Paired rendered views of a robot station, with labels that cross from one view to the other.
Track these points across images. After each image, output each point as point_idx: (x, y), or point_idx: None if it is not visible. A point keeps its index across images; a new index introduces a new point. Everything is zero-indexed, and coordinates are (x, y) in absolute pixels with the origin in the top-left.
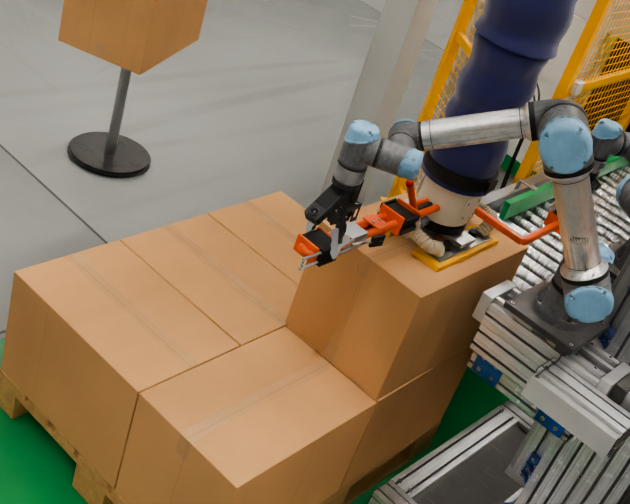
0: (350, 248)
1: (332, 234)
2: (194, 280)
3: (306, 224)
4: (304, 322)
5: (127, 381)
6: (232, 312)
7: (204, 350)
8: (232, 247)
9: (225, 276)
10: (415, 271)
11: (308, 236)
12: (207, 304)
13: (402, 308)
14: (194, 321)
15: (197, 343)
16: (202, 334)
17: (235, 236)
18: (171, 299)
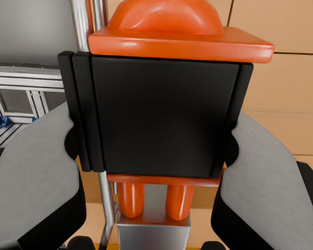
0: (115, 193)
1: (55, 174)
2: (312, 81)
3: (280, 142)
4: None
5: None
6: (256, 79)
7: (246, 6)
8: (303, 142)
9: (289, 110)
10: (100, 228)
11: (213, 86)
12: (282, 66)
13: (81, 174)
14: (280, 33)
15: (258, 8)
16: (262, 25)
17: (308, 154)
18: None
